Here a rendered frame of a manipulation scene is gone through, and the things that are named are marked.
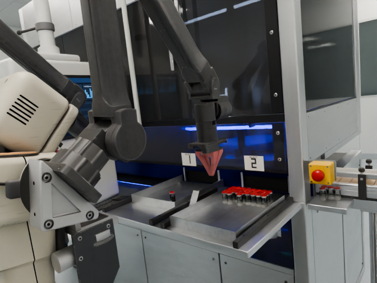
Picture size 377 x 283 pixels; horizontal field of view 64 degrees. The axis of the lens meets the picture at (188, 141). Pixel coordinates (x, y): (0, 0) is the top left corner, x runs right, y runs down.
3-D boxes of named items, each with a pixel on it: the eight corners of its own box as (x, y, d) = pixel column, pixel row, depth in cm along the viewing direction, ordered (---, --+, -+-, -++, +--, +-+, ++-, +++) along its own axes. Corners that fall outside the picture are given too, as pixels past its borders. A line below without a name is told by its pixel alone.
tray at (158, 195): (182, 181, 158) (181, 174, 157) (224, 186, 141) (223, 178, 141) (132, 201, 132) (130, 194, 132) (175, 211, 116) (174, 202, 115)
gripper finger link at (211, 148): (226, 174, 85) (223, 141, 84) (211, 181, 79) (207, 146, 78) (207, 172, 89) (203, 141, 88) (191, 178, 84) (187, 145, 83)
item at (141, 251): (150, 224, 329) (139, 145, 317) (365, 282, 196) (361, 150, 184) (63, 269, 254) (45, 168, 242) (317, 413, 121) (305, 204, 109)
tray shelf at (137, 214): (175, 183, 161) (175, 180, 161) (308, 201, 116) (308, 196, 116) (99, 215, 125) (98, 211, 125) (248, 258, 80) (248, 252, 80)
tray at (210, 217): (225, 195, 128) (225, 187, 127) (285, 204, 111) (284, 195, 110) (170, 226, 102) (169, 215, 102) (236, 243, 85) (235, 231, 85)
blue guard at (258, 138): (47, 153, 237) (44, 131, 235) (287, 170, 112) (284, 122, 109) (46, 154, 237) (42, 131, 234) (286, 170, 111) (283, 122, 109)
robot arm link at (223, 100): (185, 79, 83) (211, 77, 78) (209, 78, 92) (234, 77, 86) (188, 122, 85) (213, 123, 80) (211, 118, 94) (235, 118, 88)
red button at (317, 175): (314, 178, 106) (313, 168, 105) (326, 179, 103) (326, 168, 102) (311, 182, 103) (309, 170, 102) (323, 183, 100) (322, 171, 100)
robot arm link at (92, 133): (69, 145, 56) (86, 147, 52) (102, 108, 61) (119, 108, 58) (99, 175, 61) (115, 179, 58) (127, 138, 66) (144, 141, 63)
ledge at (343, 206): (319, 196, 119) (318, 192, 119) (355, 201, 111) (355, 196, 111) (307, 208, 109) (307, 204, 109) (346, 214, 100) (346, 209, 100)
